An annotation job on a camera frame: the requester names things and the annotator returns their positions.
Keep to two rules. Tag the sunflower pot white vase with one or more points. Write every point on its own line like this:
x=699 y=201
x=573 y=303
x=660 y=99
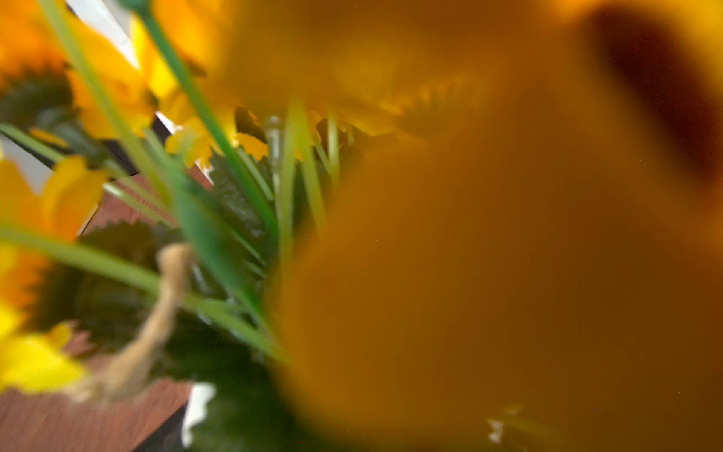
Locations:
x=374 y=225

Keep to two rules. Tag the white wooden shelf unit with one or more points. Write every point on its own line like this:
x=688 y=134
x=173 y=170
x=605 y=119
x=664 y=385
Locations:
x=101 y=17

